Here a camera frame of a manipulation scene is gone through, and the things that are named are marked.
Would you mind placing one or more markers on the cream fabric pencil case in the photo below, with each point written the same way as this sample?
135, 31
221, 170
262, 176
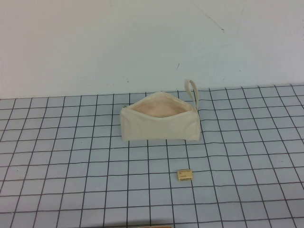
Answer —
156, 127

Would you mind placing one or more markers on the small yellow eraser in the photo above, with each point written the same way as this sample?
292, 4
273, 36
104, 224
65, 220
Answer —
184, 177

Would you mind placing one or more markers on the blue-grey grid mat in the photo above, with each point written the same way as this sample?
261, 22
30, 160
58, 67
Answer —
71, 166

